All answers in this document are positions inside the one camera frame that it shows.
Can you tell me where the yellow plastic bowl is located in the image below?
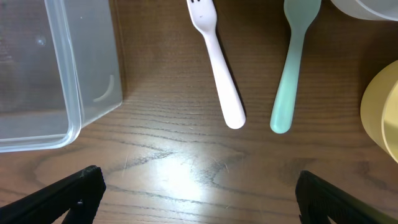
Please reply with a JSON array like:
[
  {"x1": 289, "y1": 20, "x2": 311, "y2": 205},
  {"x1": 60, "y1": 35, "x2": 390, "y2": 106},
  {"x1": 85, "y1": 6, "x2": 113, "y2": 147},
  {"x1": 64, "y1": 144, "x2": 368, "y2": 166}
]
[{"x1": 360, "y1": 62, "x2": 397, "y2": 161}]

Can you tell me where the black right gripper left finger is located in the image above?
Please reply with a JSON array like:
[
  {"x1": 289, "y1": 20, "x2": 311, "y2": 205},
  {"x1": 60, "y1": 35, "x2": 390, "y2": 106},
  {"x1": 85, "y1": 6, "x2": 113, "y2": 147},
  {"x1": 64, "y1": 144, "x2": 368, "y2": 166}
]
[{"x1": 1, "y1": 166, "x2": 106, "y2": 224}]

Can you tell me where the grey plastic bowl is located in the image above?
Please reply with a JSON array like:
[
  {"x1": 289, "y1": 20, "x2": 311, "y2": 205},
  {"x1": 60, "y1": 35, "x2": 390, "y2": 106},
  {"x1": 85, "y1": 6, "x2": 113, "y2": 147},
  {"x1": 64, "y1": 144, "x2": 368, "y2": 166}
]
[{"x1": 331, "y1": 0, "x2": 397, "y2": 21}]

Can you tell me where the clear plastic container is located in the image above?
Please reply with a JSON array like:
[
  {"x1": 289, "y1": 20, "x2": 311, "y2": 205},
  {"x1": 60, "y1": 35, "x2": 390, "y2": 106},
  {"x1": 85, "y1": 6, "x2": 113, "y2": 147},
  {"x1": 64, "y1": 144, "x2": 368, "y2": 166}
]
[{"x1": 1, "y1": 0, "x2": 123, "y2": 152}]

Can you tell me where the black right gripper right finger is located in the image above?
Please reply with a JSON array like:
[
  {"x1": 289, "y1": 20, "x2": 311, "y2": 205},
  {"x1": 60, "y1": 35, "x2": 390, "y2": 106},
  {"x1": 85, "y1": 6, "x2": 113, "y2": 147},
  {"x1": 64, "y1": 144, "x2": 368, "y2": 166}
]
[{"x1": 295, "y1": 170, "x2": 397, "y2": 224}]

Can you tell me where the white plastic fork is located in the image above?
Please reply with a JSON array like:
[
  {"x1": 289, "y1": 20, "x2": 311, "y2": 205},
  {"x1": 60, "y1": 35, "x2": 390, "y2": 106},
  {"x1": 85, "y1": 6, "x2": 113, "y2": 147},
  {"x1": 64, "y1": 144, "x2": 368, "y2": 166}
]
[{"x1": 187, "y1": 0, "x2": 246, "y2": 129}]

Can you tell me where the mint green plastic spoon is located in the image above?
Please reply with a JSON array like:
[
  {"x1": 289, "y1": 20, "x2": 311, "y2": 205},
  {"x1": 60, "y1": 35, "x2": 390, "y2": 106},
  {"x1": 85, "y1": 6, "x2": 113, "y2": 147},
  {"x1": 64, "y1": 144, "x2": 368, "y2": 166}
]
[{"x1": 270, "y1": 0, "x2": 322, "y2": 134}]

